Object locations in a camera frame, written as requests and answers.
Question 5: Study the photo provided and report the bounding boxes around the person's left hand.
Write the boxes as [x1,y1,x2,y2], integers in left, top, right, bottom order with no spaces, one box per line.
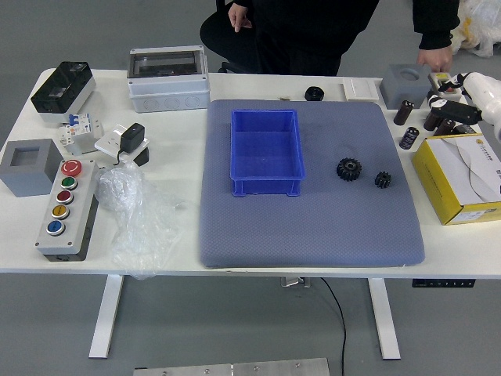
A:
[416,49,455,74]

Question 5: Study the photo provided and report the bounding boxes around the person's right hand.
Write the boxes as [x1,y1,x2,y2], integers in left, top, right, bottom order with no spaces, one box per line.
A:
[228,2,254,33]

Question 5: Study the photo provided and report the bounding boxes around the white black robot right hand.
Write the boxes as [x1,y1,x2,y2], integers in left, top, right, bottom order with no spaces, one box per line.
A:
[425,71,501,143]

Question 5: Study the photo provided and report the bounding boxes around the big black gear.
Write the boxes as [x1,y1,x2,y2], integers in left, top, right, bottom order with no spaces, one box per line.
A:
[335,157,362,183]

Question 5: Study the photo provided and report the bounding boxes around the grey-blue padded mat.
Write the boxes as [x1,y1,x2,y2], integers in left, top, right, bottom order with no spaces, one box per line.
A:
[198,99,427,269]

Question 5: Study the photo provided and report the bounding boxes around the grey box with round hole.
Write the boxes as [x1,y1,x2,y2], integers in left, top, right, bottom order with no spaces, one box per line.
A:
[379,63,433,110]

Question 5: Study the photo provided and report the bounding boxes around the yellow white cardboard box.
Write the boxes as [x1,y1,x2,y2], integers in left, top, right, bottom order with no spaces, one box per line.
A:
[411,134,501,226]

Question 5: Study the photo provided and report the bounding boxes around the blue plastic box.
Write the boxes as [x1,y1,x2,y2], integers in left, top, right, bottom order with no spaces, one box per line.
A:
[229,108,307,198]

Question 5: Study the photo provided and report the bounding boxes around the grey five-button control box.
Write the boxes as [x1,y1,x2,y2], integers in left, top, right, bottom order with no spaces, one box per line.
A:
[34,158,99,262]

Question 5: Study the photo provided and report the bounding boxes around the brown cylindrical capacitor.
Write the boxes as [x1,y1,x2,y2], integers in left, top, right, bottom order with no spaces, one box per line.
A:
[433,119,456,137]
[423,109,442,131]
[393,99,415,126]

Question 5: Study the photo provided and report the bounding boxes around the white crumpled plastic bag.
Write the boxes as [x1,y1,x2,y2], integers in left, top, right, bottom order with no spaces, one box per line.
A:
[452,0,501,58]

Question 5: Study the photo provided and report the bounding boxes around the person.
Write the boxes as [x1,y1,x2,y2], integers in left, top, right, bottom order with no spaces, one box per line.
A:
[250,0,461,78]

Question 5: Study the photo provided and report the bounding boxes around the black cylindrical capacitor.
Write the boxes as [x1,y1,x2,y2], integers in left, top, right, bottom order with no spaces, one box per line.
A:
[399,125,420,150]

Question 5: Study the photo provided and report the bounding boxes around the black power adapter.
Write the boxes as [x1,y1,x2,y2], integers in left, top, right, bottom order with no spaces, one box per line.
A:
[115,122,146,166]

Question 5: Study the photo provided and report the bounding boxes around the small black block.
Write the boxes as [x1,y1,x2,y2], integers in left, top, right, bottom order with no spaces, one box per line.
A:
[132,147,150,168]

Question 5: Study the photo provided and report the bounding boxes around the black table control panel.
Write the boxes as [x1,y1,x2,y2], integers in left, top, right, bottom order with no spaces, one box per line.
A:
[411,278,477,288]

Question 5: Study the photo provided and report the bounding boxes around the white blue circuit breaker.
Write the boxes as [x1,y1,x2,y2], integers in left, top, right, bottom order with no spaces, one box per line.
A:
[58,112,105,156]

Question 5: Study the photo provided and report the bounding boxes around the clear plastic bag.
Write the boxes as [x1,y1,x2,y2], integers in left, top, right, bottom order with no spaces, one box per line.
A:
[93,162,187,281]

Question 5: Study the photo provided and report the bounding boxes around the white table leg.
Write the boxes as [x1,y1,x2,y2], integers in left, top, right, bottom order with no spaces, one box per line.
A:
[88,273,125,360]
[367,277,402,360]

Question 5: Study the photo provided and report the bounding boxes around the grey block with square recess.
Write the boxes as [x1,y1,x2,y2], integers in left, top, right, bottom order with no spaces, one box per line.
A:
[0,138,64,198]

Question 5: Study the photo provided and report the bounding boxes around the grey red-button switch box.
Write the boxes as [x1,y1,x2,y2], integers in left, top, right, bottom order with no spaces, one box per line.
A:
[428,71,465,99]

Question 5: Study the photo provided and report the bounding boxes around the white wall switch panel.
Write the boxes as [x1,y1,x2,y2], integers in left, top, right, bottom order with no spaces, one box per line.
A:
[342,77,380,102]

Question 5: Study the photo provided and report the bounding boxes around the grey enclosure with clear lid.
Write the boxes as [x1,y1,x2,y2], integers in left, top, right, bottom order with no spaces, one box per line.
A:
[127,45,211,114]

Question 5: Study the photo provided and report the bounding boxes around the white wall socket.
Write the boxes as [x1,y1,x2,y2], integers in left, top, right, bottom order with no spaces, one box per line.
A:
[94,124,152,165]

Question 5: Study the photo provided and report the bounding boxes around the black and white switch box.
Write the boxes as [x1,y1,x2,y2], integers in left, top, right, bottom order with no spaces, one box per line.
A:
[30,60,97,127]

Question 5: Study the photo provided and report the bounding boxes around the metal bracket under table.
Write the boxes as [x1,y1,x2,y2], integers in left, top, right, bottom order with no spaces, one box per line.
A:
[279,277,312,289]

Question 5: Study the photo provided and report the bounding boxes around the black floor cable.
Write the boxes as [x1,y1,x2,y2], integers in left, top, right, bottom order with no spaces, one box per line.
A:
[320,277,348,376]

